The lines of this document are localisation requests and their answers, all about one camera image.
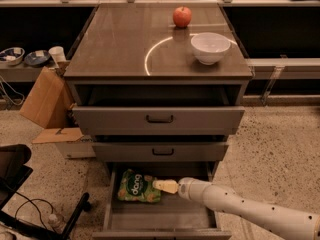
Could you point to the top grey drawer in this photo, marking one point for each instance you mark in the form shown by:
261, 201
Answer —
158, 120

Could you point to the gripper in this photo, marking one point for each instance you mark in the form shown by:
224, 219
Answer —
184, 188

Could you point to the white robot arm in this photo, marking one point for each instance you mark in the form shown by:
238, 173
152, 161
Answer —
287, 223

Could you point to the grey drawer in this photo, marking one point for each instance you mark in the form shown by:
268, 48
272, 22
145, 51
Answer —
158, 120
160, 151
172, 218

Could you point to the middle grey drawer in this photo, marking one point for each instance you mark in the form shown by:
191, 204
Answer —
160, 151

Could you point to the blue patterned bowl right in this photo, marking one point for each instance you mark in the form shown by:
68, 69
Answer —
37, 58

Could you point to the grey drawer cabinet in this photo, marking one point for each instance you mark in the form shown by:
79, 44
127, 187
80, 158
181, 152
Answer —
139, 43

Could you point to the brown cardboard box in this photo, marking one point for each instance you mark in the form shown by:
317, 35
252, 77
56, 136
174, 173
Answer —
47, 106

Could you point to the bottom grey drawer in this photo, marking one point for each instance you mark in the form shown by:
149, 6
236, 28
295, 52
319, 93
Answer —
172, 218

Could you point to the blue patterned bowl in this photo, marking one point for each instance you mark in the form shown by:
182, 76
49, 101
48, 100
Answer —
37, 58
12, 56

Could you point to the white paper cup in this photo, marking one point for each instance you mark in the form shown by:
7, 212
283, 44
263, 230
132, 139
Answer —
57, 53

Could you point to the white ceramic bowl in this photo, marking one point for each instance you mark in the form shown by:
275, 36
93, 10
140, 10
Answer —
209, 48

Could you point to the red apple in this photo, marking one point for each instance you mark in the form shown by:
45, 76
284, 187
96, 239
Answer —
182, 16

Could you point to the green rice chip bag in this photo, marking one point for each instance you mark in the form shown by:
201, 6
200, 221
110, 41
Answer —
138, 187

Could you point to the white box under flap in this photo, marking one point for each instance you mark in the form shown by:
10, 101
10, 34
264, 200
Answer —
81, 148

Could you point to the blue patterned bowl left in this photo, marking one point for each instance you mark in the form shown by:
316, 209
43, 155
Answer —
12, 56

